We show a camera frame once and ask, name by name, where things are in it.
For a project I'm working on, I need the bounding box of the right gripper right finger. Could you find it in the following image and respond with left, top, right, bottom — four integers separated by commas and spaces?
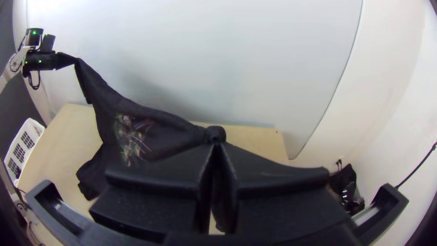
212, 143, 350, 236

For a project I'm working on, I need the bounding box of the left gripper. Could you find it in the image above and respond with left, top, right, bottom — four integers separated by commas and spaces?
41, 51, 68, 71

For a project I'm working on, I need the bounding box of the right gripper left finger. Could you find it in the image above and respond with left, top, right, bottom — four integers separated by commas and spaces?
89, 143, 215, 244

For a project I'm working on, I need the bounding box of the black t-shirt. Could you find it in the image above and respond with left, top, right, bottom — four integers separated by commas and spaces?
73, 57, 228, 202

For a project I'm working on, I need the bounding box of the black bag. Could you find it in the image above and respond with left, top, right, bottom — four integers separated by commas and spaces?
329, 163, 366, 216

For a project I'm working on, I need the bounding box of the white laundry basket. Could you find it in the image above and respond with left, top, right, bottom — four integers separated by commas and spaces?
3, 117, 46, 187

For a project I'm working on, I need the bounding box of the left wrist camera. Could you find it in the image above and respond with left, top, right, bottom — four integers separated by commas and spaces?
41, 34, 56, 52

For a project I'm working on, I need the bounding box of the black cable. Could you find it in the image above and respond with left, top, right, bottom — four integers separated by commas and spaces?
395, 141, 437, 190
26, 69, 42, 91

